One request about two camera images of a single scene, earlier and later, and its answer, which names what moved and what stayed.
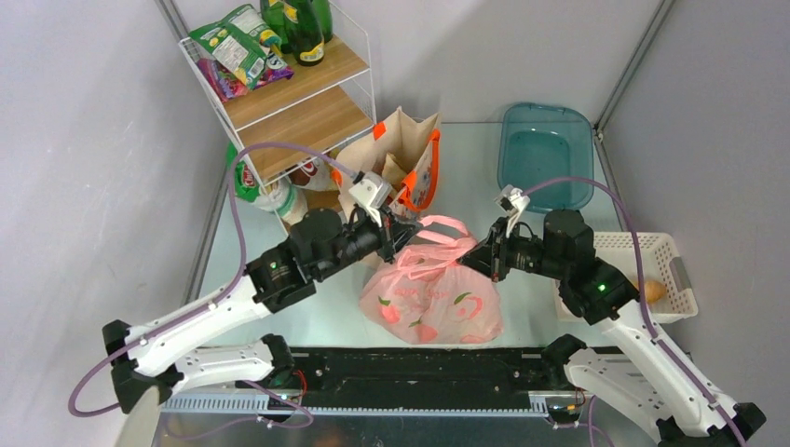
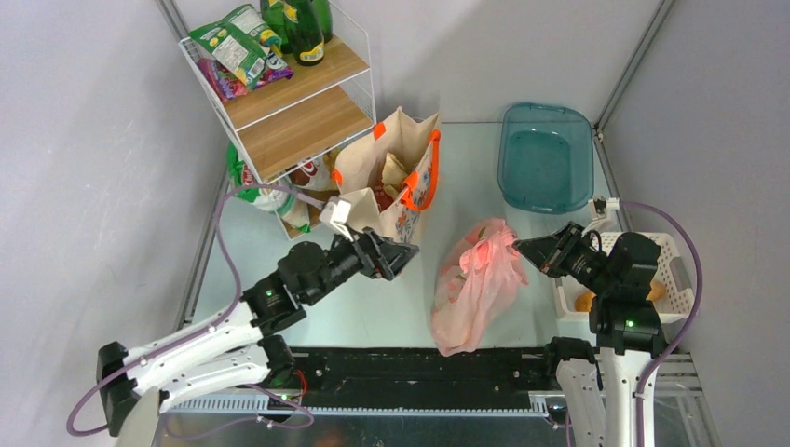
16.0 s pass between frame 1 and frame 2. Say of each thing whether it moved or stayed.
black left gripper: moved
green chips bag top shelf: stayed
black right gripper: moved
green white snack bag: stayed
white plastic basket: stayed
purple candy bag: stayed
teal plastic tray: stayed
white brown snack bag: stayed
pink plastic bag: moved
